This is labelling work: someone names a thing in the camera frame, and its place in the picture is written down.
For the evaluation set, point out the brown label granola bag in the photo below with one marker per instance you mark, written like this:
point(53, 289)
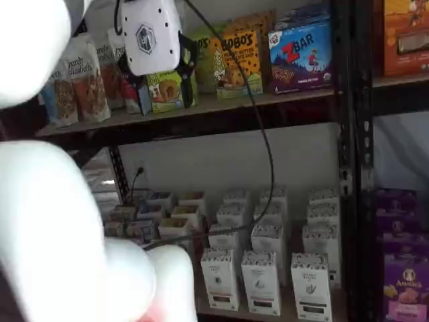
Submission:
point(65, 100)

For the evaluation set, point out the black perforated shelf post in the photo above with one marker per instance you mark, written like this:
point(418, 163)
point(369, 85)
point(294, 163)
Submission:
point(366, 201)
point(345, 201)
point(117, 171)

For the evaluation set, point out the orange label granola bag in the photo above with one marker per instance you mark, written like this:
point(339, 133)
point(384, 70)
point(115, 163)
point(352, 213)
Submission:
point(87, 90)

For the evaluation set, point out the yellow Bobo's peanut butter box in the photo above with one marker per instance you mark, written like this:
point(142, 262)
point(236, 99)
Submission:
point(264, 20)
point(238, 67)

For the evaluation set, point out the orange snack box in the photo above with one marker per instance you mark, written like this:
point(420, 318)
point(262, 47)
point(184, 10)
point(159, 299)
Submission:
point(405, 33)

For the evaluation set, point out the white box green stripe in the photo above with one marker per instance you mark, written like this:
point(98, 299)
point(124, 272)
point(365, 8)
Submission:
point(323, 196)
point(321, 241)
point(322, 213)
point(311, 288)

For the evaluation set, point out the red label granola bag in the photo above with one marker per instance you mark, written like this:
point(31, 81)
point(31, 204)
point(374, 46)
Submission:
point(129, 100)

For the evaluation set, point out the white box yellow stripe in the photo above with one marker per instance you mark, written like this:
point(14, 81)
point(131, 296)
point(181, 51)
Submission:
point(223, 241)
point(236, 197)
point(219, 281)
point(233, 214)

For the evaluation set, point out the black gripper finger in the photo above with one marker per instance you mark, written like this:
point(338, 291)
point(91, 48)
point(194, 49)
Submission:
point(132, 78)
point(189, 84)

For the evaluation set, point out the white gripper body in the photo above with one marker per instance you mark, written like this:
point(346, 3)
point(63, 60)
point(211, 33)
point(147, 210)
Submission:
point(151, 37)

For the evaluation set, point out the green oatmeal box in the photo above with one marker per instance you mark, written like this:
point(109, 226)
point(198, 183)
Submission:
point(124, 213)
point(114, 228)

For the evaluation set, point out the white granola bag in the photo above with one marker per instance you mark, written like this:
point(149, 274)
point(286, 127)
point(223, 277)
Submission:
point(107, 73)

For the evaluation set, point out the blue label granola bag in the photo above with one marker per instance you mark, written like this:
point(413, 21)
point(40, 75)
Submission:
point(47, 107)

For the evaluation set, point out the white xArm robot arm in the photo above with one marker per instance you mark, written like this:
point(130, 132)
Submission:
point(50, 218)

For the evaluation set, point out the white yellow granola box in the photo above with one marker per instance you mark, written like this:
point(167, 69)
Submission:
point(191, 198)
point(185, 214)
point(173, 228)

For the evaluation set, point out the white wall outlet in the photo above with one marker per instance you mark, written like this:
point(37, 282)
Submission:
point(142, 166)

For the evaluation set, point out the blue Z Bar box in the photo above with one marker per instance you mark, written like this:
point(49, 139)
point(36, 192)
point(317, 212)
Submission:
point(301, 67)
point(301, 16)

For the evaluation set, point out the white box pink stripe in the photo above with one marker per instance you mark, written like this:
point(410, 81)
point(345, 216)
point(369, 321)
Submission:
point(268, 238)
point(260, 285)
point(269, 214)
point(273, 196)

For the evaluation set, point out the purple Annie's box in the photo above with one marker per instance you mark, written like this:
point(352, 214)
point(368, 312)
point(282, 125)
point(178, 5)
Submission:
point(405, 288)
point(395, 201)
point(399, 231)

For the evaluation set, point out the blue oatmeal box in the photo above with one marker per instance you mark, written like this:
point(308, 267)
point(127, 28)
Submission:
point(142, 230)
point(151, 212)

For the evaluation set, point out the green Bobo's apple pie box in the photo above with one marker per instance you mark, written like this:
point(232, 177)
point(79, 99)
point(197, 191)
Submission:
point(207, 60)
point(164, 97)

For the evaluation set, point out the black metal shelf beam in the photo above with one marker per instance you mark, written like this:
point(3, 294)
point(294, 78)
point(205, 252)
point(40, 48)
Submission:
point(234, 124)
point(402, 100)

